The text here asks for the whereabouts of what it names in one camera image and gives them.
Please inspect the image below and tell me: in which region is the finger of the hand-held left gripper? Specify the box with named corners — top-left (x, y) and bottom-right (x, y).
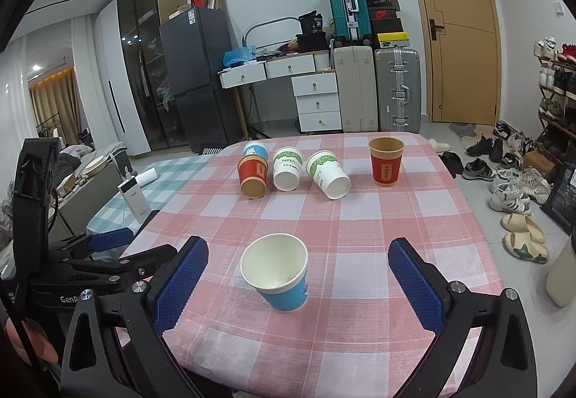
top-left (85, 244), bottom-right (180, 286)
top-left (47, 228), bottom-right (136, 264)

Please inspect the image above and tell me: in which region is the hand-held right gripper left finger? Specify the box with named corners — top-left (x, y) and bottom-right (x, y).
top-left (58, 236), bottom-right (235, 398)

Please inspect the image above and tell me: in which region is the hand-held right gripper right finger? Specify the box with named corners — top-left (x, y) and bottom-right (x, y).
top-left (388, 237), bottom-right (538, 398)

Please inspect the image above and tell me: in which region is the blue paper cup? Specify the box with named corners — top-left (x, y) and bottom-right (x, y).
top-left (242, 141), bottom-right (270, 161)
top-left (240, 234), bottom-right (309, 312)

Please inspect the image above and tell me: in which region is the red paper cup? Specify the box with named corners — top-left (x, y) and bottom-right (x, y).
top-left (238, 155), bottom-right (269, 201)
top-left (368, 137), bottom-right (405, 187)

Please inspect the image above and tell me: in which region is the white green-patterned paper cup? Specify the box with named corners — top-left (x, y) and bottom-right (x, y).
top-left (306, 150), bottom-right (352, 201)
top-left (272, 146), bottom-right (303, 192)

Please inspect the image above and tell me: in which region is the person's left hand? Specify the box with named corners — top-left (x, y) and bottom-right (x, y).
top-left (4, 316), bottom-right (59, 365)

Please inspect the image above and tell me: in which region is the white power bank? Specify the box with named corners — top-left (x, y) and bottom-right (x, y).
top-left (118, 177), bottom-right (152, 219)

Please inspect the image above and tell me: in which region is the grey sofa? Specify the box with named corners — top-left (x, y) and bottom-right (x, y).
top-left (47, 141), bottom-right (131, 241)

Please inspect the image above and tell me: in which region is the pink checked tablecloth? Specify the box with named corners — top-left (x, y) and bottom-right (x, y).
top-left (118, 132), bottom-right (505, 398)

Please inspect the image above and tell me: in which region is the green checked cloth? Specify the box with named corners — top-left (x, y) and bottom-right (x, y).
top-left (85, 154), bottom-right (212, 246)

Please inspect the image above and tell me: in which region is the brown curtain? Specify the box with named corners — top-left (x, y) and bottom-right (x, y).
top-left (29, 69), bottom-right (82, 142)

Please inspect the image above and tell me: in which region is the group of assorted shoes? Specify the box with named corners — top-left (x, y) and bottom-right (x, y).
top-left (427, 121), bottom-right (554, 266)

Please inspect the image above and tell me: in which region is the white bin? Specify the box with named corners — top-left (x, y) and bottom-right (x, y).
top-left (545, 231), bottom-right (576, 308)

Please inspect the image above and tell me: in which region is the grey doormat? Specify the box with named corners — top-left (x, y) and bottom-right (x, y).
top-left (449, 122), bottom-right (496, 140)

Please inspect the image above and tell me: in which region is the black printed bag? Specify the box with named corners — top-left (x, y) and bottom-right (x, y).
top-left (540, 164), bottom-right (576, 234)

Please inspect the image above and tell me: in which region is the small cardboard box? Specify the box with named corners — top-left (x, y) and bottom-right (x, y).
top-left (522, 150), bottom-right (556, 183)

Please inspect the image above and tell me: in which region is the white wardrobe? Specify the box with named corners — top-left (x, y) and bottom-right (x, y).
top-left (95, 0), bottom-right (152, 157)

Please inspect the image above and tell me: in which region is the dark grey refrigerator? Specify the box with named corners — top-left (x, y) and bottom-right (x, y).
top-left (159, 6), bottom-right (244, 153)

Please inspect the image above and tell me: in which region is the dark glass-door cabinet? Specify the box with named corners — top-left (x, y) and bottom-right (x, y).
top-left (116, 0), bottom-right (189, 152)

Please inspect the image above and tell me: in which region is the silver suitcase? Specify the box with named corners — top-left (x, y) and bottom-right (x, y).
top-left (373, 48), bottom-right (422, 133)

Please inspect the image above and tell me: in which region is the beige suitcase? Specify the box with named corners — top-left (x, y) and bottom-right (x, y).
top-left (332, 45), bottom-right (379, 133)

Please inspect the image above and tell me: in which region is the white drawer unit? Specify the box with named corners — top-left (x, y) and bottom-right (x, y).
top-left (292, 73), bottom-right (343, 133)

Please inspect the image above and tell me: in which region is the blue plastic bag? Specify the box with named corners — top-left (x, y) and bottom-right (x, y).
top-left (222, 46), bottom-right (257, 68)

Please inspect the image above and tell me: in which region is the wooden door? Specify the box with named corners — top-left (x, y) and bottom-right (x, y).
top-left (398, 0), bottom-right (502, 126)

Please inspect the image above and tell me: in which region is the white desk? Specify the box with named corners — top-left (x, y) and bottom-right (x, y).
top-left (218, 51), bottom-right (336, 142)

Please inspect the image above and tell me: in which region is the wooden shoe rack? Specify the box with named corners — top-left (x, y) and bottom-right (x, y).
top-left (533, 36), bottom-right (576, 165)

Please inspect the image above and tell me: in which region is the yellow and black shoe box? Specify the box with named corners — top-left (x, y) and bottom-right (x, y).
top-left (375, 33), bottom-right (411, 50)

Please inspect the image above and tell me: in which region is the plain black shoe box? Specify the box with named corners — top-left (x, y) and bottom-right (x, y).
top-left (370, 18), bottom-right (403, 35)

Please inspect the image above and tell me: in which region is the red and black shoe box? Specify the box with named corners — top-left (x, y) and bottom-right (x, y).
top-left (368, 8), bottom-right (401, 22)

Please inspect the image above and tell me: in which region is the teal suitcase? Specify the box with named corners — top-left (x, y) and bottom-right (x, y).
top-left (325, 0), bottom-right (372, 43)

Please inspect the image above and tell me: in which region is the grey curved metal frame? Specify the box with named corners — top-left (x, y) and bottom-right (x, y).
top-left (242, 17), bottom-right (301, 50)

